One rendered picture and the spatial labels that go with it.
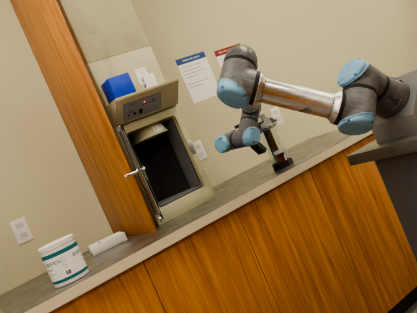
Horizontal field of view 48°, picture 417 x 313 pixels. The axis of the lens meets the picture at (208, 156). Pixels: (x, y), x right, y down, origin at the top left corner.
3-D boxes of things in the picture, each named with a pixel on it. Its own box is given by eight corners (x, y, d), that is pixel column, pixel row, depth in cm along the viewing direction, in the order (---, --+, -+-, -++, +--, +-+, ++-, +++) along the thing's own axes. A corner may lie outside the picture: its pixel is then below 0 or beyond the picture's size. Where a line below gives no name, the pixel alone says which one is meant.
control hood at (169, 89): (115, 127, 205) (105, 106, 204) (176, 104, 221) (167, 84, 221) (124, 121, 195) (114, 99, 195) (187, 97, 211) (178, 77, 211)
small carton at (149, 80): (146, 91, 212) (141, 79, 212) (156, 87, 213) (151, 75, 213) (147, 89, 207) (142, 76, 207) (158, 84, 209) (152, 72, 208)
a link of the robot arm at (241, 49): (228, 28, 165) (241, 104, 208) (221, 53, 160) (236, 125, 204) (260, 30, 162) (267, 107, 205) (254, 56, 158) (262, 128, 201)
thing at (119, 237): (90, 254, 212) (86, 246, 212) (123, 238, 218) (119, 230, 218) (94, 256, 201) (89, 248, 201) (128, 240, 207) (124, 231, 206)
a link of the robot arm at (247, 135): (253, 115, 193) (233, 120, 200) (248, 139, 188) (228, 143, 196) (265, 124, 197) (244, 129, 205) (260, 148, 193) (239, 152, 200)
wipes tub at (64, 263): (51, 287, 171) (34, 249, 170) (84, 269, 177) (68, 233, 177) (59, 290, 159) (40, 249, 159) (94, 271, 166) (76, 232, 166)
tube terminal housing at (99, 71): (138, 228, 228) (73, 81, 225) (192, 201, 245) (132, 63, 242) (159, 226, 207) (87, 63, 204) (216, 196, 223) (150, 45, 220)
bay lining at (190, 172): (138, 211, 229) (108, 144, 228) (182, 190, 242) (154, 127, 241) (157, 207, 208) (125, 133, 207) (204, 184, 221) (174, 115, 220)
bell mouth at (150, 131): (128, 148, 226) (123, 137, 226) (159, 135, 235) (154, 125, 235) (141, 140, 211) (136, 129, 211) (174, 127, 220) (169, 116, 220)
